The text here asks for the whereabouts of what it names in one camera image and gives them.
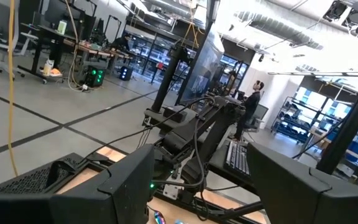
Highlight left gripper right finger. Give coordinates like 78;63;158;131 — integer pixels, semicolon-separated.
247;142;358;224

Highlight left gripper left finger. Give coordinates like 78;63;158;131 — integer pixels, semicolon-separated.
0;143;155;224

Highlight purple iridescent spoon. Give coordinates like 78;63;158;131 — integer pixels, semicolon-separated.
153;210;167;224

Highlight dark keyboard tray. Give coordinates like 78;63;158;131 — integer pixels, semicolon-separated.
208;138;260;195

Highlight backlit keyboard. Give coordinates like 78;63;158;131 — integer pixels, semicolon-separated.
225;140;251;177

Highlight large dark display panel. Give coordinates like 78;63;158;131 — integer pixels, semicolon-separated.
178;29;226;105

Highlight person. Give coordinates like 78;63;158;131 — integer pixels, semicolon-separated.
233;80;265;142
110;33;133;52

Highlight metal shelving rack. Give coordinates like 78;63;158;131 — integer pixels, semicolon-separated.
270;86;354;144

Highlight grey office chair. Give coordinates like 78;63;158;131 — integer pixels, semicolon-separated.
244;104;270;133

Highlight computer tower blue lights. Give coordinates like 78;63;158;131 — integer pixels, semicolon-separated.
119;66;134;82

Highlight computer tower green lights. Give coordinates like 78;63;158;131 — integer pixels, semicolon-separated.
84;65;107;88

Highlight wooden workbench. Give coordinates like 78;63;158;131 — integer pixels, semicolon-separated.
63;39;133;65

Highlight white bag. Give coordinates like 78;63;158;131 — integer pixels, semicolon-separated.
42;58;63;77

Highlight black office desk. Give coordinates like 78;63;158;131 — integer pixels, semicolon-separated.
19;0;98;85

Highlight black aluminium rig frame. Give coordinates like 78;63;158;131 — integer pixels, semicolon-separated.
141;45;358;224

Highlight cream hanging cable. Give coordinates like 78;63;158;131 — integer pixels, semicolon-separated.
63;0;85;91

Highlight yellow cable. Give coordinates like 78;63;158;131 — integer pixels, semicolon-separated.
7;0;20;178

